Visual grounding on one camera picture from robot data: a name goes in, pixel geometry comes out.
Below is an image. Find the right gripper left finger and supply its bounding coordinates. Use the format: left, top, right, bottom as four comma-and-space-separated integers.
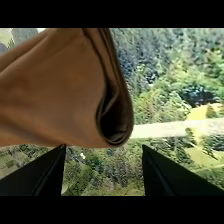
0, 143, 67, 197

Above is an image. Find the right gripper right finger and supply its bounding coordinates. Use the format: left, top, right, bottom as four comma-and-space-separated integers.
141, 143, 224, 197

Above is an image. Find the tan shirt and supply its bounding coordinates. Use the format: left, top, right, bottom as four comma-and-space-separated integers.
0, 27, 135, 149

